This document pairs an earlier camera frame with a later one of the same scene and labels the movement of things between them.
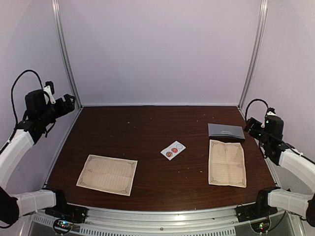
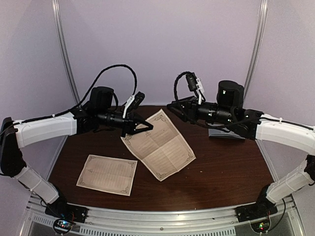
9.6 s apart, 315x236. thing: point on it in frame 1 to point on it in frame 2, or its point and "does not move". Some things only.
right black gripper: (251, 122) to (190, 107)
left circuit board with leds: (62, 225) does not move
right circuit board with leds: (261, 226) does not move
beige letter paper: (112, 174) does not move
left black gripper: (63, 110) to (129, 125)
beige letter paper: (227, 164) to (162, 149)
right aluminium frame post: (254, 65) does not move
